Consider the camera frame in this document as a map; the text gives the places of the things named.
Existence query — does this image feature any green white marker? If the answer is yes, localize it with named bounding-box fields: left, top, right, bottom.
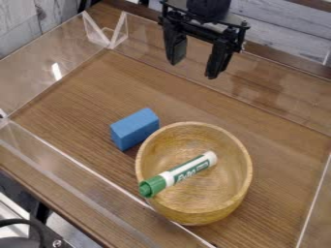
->
left=139, top=151, right=218, bottom=199

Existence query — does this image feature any black metal stand base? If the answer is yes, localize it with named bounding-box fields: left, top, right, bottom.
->
left=0, top=228, right=74, bottom=248

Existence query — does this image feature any brown wooden bowl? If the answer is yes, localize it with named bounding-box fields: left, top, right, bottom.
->
left=135, top=121, right=254, bottom=226

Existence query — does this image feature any black cable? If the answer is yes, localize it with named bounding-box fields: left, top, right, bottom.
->
left=0, top=218, right=50, bottom=248

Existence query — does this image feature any blue foam block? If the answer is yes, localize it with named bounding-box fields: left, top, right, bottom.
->
left=110, top=108, right=161, bottom=151

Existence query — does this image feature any clear acrylic triangle bracket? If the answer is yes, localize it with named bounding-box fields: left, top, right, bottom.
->
left=82, top=12, right=128, bottom=49

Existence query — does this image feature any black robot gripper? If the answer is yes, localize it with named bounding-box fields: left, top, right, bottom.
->
left=161, top=0, right=251, bottom=79

